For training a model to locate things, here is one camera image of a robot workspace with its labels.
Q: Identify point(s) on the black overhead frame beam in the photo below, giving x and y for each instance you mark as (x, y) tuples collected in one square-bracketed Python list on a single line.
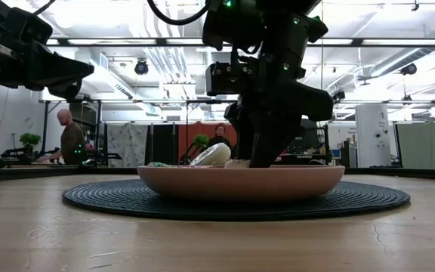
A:
[(127, 42)]

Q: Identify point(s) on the white room pillar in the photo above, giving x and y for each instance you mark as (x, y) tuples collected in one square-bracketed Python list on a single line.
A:
[(372, 124)]

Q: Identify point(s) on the green partition wall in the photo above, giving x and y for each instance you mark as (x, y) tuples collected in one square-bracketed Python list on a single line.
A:
[(417, 143)]

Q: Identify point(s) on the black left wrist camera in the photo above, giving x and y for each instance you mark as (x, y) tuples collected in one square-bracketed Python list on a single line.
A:
[(25, 26)]

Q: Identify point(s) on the round green topiary plant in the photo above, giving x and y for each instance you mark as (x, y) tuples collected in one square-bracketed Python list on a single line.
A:
[(201, 140)]

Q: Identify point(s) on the dark blue woven round placemat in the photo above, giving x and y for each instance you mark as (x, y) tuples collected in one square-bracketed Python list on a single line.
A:
[(108, 200)]

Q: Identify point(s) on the pink plate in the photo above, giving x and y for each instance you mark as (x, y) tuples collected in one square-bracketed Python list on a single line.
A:
[(240, 183)]

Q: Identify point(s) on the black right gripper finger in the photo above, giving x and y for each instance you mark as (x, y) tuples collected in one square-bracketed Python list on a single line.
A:
[(244, 132), (274, 140)]

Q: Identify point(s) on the black curtain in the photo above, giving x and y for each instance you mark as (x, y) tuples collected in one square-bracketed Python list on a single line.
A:
[(162, 143)]

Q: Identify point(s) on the black computer monitor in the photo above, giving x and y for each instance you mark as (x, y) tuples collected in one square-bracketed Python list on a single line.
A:
[(310, 138)]

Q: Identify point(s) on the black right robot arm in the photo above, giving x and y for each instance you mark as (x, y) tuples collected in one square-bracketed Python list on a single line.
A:
[(278, 22)]

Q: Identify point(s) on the white ceiling air duct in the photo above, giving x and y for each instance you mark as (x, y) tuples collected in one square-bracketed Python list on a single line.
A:
[(108, 79)]

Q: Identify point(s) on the patterned white curtain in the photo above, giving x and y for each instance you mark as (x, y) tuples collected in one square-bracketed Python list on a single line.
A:
[(127, 143)]

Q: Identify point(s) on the black ceiling spotlight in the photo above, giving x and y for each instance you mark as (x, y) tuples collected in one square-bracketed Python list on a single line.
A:
[(339, 95), (409, 69), (141, 67)]

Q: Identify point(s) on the black table border frame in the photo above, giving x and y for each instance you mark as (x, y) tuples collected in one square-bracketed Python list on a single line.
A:
[(51, 174)]

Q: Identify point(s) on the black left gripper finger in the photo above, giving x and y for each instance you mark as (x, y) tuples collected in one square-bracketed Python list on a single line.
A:
[(59, 72), (66, 93)]

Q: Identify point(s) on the black background gantry frame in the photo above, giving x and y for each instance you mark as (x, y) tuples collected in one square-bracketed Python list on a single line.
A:
[(202, 101)]

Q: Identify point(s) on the small green donut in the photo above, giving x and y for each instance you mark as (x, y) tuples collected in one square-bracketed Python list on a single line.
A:
[(161, 165)]

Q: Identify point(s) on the potted green plant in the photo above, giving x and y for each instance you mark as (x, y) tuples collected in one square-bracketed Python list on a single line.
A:
[(29, 139)]

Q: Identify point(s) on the person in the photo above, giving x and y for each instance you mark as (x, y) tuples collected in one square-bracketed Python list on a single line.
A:
[(70, 140), (221, 140)]

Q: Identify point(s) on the orange curtain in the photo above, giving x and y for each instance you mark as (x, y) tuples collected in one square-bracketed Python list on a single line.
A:
[(187, 136)]

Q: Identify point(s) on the large blue drizzled donut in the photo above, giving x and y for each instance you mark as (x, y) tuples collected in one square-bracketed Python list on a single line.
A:
[(217, 155)]

